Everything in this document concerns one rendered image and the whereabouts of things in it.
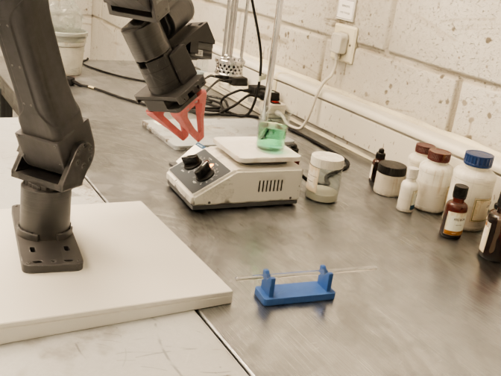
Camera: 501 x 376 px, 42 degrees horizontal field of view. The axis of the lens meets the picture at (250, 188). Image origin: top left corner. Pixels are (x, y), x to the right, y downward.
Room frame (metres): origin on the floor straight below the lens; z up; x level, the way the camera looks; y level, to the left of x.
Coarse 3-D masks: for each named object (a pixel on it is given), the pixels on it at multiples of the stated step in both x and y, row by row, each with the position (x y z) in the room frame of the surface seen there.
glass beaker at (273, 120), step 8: (264, 104) 1.09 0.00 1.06; (272, 104) 1.09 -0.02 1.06; (280, 104) 1.09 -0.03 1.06; (264, 112) 1.05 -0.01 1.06; (272, 112) 1.09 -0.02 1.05; (280, 112) 1.09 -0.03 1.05; (288, 112) 1.08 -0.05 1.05; (264, 120) 1.05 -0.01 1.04; (272, 120) 1.04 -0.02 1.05; (280, 120) 1.05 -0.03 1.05; (288, 120) 1.06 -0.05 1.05; (264, 128) 1.05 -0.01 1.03; (272, 128) 1.04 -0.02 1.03; (280, 128) 1.05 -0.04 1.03; (256, 136) 1.06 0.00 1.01; (264, 136) 1.05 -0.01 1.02; (272, 136) 1.04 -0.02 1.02; (280, 136) 1.05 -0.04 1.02; (256, 144) 1.06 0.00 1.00; (264, 144) 1.05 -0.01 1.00; (272, 144) 1.04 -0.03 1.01; (280, 144) 1.05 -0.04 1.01; (272, 152) 1.04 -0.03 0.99; (280, 152) 1.05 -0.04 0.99
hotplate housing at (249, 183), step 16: (224, 160) 1.04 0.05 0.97; (224, 176) 0.99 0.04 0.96; (240, 176) 0.99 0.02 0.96; (256, 176) 1.01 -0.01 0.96; (272, 176) 1.02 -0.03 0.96; (288, 176) 1.04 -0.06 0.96; (208, 192) 0.97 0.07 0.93; (224, 192) 0.98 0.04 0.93; (240, 192) 1.00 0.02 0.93; (256, 192) 1.01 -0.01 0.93; (272, 192) 1.02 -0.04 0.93; (288, 192) 1.04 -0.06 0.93; (192, 208) 0.96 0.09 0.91; (208, 208) 0.97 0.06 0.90
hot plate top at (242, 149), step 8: (216, 144) 1.08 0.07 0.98; (224, 144) 1.07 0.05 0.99; (232, 144) 1.07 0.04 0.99; (240, 144) 1.08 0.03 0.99; (248, 144) 1.08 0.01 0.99; (232, 152) 1.03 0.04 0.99; (240, 152) 1.03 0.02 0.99; (248, 152) 1.04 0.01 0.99; (256, 152) 1.04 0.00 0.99; (264, 152) 1.05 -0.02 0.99; (288, 152) 1.07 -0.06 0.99; (240, 160) 1.00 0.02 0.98; (248, 160) 1.01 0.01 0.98; (256, 160) 1.01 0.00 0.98; (264, 160) 1.02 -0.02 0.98; (272, 160) 1.03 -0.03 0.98; (280, 160) 1.03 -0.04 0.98; (288, 160) 1.04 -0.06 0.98; (296, 160) 1.05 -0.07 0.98
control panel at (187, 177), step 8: (200, 152) 1.09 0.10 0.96; (208, 152) 1.08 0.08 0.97; (216, 160) 1.04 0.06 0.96; (176, 168) 1.06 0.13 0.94; (216, 168) 1.02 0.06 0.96; (224, 168) 1.01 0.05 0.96; (176, 176) 1.03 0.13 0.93; (184, 176) 1.03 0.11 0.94; (192, 176) 1.02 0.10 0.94; (216, 176) 0.99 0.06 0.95; (184, 184) 1.00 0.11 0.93; (192, 184) 0.99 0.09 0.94; (200, 184) 0.98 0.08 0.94; (208, 184) 0.98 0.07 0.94; (192, 192) 0.97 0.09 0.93
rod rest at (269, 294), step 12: (324, 276) 0.74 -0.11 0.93; (264, 288) 0.71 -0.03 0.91; (276, 288) 0.73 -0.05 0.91; (288, 288) 0.73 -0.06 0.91; (300, 288) 0.73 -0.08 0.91; (312, 288) 0.74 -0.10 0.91; (324, 288) 0.74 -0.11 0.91; (264, 300) 0.70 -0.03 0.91; (276, 300) 0.70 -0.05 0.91; (288, 300) 0.71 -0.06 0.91; (300, 300) 0.71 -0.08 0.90; (312, 300) 0.72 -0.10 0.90; (324, 300) 0.73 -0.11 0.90
